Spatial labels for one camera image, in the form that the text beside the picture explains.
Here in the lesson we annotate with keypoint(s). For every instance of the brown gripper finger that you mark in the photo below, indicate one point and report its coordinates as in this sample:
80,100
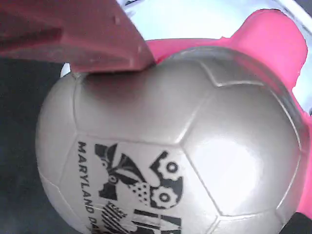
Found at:
73,36

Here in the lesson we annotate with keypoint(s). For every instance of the red turtle toy gold shell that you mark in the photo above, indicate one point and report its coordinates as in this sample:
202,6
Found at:
170,109

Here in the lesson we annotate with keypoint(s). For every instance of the white slotted tray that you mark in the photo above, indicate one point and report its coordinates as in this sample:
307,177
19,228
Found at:
195,14

